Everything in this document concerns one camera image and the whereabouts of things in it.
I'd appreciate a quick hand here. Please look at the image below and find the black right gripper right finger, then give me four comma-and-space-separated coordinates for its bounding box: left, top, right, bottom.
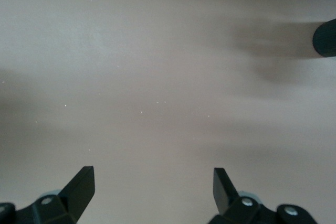
208, 167, 317, 224

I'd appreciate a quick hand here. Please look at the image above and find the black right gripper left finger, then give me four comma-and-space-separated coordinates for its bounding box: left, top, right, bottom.
0, 166, 96, 224

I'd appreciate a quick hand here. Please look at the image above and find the black cylinder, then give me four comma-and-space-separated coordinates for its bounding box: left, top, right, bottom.
312, 18, 336, 59

